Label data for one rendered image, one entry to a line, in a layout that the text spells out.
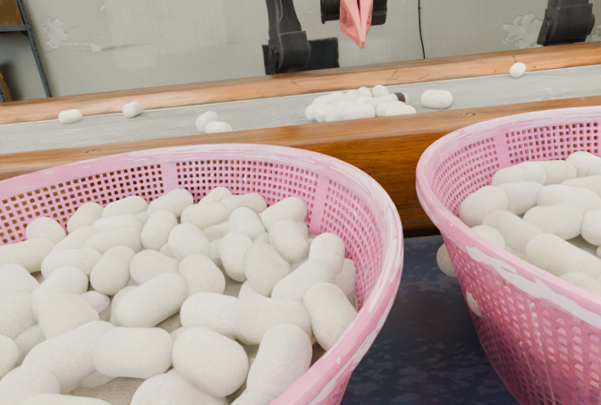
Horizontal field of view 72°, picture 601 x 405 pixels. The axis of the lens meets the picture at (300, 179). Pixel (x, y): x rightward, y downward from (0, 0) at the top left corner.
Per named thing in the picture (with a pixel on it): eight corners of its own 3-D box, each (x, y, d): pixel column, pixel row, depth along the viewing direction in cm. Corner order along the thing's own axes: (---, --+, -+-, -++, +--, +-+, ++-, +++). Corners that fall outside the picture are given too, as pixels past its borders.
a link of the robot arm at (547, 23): (596, 12, 84) (583, 12, 89) (549, 17, 86) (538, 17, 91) (591, 45, 86) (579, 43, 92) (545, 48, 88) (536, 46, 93)
